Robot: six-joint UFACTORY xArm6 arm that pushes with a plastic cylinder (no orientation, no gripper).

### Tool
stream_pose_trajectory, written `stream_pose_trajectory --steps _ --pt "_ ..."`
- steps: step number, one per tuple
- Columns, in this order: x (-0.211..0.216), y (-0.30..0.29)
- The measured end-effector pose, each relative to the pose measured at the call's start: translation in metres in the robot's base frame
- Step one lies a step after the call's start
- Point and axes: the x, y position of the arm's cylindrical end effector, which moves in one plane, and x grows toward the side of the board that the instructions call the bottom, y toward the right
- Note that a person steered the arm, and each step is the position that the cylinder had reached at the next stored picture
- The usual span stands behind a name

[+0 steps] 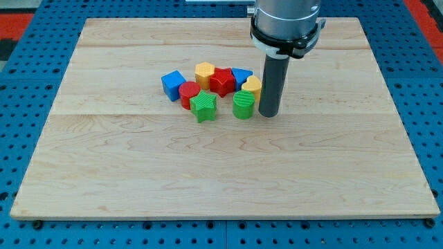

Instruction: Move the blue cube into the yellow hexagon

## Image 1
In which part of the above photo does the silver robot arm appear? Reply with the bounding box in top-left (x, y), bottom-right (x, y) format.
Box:
top-left (253, 0), bottom-right (321, 39)

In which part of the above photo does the blue triangle block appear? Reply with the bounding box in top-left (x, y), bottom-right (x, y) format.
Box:
top-left (231, 68), bottom-right (253, 91)

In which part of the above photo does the red star block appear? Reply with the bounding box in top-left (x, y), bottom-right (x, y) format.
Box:
top-left (210, 68), bottom-right (235, 98)

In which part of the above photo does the yellow hexagon block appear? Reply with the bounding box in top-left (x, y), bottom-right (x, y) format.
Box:
top-left (195, 62), bottom-right (215, 90)

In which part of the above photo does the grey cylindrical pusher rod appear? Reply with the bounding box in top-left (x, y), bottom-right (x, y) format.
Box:
top-left (258, 55), bottom-right (289, 118)

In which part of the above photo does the blue cube block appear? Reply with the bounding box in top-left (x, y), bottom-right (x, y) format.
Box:
top-left (161, 71), bottom-right (186, 102)

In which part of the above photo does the light wooden board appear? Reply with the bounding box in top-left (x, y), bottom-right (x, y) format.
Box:
top-left (10, 17), bottom-right (440, 221)

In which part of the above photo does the yellow heart block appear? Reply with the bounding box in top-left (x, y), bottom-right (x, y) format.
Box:
top-left (241, 75), bottom-right (262, 102)

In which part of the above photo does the green cylinder block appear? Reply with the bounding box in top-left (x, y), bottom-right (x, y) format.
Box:
top-left (233, 90), bottom-right (255, 120)

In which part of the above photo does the green star block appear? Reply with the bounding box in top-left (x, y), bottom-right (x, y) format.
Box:
top-left (190, 90), bottom-right (217, 123)

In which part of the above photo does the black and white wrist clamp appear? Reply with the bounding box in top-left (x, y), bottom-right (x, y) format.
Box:
top-left (250, 17), bottom-right (326, 59)

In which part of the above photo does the red cylinder block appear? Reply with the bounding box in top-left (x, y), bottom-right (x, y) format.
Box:
top-left (179, 82), bottom-right (201, 110)

